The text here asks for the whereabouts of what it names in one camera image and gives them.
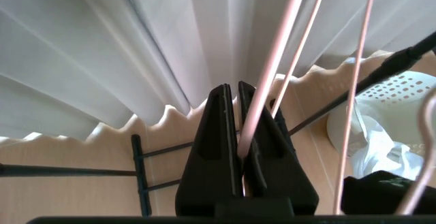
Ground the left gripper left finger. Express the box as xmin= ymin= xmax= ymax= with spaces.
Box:
xmin=175 ymin=83 xmax=243 ymax=217

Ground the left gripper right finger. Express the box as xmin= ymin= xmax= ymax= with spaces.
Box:
xmin=237 ymin=80 xmax=320 ymax=214

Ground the pink clothes hanger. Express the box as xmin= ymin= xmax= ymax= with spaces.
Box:
xmin=236 ymin=0 xmax=330 ymax=159
xmin=333 ymin=0 xmax=436 ymax=215

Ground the white garment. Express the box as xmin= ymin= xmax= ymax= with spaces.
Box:
xmin=347 ymin=101 xmax=425 ymax=180

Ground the black clothes rack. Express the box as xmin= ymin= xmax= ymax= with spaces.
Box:
xmin=0 ymin=29 xmax=436 ymax=218

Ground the silver curtain wand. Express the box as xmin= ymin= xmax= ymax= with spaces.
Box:
xmin=117 ymin=0 xmax=191 ymax=108

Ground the white laundry basket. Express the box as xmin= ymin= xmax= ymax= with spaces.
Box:
xmin=326 ymin=57 xmax=436 ymax=159

